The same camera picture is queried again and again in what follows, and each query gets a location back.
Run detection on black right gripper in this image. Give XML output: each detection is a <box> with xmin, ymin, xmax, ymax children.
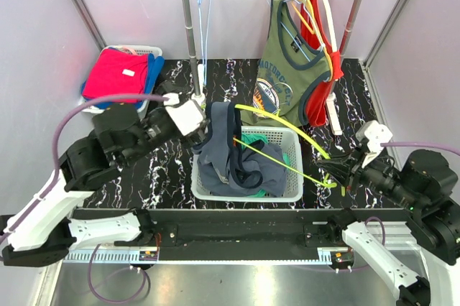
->
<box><xmin>318</xmin><ymin>138</ymin><xmax>424</xmax><ymax>209</ymax></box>

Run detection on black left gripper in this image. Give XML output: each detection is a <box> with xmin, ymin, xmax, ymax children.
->
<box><xmin>124</xmin><ymin>81</ymin><xmax>211</xmax><ymax>165</ymax></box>

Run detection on lime green hanger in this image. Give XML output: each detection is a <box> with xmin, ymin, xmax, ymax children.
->
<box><xmin>231</xmin><ymin>103</ymin><xmax>347</xmax><ymax>197</ymax></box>

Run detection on navy blue tank top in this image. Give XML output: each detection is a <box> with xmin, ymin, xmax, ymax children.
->
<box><xmin>193</xmin><ymin>102</ymin><xmax>288</xmax><ymax>198</ymax></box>

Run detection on olive green tank top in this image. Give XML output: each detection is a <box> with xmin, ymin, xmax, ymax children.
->
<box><xmin>251</xmin><ymin>0</ymin><xmax>318</xmax><ymax>127</ymax></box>

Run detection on light blue wire hanger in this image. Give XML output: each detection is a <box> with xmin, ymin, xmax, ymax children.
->
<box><xmin>196</xmin><ymin>0</ymin><xmax>212</xmax><ymax>85</ymax></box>

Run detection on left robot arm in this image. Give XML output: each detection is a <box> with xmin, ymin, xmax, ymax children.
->
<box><xmin>1</xmin><ymin>100</ymin><xmax>207</xmax><ymax>267</ymax></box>

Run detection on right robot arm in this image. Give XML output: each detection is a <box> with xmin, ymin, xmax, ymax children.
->
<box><xmin>317</xmin><ymin>149</ymin><xmax>459</xmax><ymax>305</ymax></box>

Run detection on red tank top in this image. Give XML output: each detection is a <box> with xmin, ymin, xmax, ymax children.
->
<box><xmin>302</xmin><ymin>0</ymin><xmax>343</xmax><ymax>127</ymax></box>

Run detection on white hanger under red top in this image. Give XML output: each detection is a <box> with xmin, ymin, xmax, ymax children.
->
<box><xmin>323</xmin><ymin>0</ymin><xmax>339</xmax><ymax>52</ymax></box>

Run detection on yellow plastic hanger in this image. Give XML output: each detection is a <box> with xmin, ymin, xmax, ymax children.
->
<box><xmin>286</xmin><ymin>0</ymin><xmax>334</xmax><ymax>83</ymax></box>

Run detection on white plastic mesh basket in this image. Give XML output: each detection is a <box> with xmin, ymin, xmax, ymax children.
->
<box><xmin>191</xmin><ymin>126</ymin><xmax>303</xmax><ymax>203</ymax></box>

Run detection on folded clothes stack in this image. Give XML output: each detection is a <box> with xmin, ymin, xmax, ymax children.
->
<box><xmin>80</xmin><ymin>48</ymin><xmax>165</xmax><ymax>109</ymax></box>

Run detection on small white basket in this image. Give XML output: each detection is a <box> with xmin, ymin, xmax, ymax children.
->
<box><xmin>78</xmin><ymin>45</ymin><xmax>164</xmax><ymax>114</ymax></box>

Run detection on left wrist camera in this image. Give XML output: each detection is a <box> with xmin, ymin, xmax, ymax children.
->
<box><xmin>163</xmin><ymin>93</ymin><xmax>206</xmax><ymax>136</ymax></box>

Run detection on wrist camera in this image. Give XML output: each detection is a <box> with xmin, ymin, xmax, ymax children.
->
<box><xmin>356</xmin><ymin>120</ymin><xmax>393</xmax><ymax>168</ymax></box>
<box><xmin>163</xmin><ymin>93</ymin><xmax>206</xmax><ymax>136</ymax></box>

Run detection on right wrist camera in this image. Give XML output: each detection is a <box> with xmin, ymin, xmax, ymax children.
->
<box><xmin>356</xmin><ymin>120</ymin><xmax>393</xmax><ymax>168</ymax></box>

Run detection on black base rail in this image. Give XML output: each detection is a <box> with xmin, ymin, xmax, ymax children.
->
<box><xmin>71</xmin><ymin>207</ymin><xmax>410</xmax><ymax>262</ymax></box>

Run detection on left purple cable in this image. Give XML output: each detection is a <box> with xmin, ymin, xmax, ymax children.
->
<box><xmin>0</xmin><ymin>93</ymin><xmax>170</xmax><ymax>304</ymax></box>

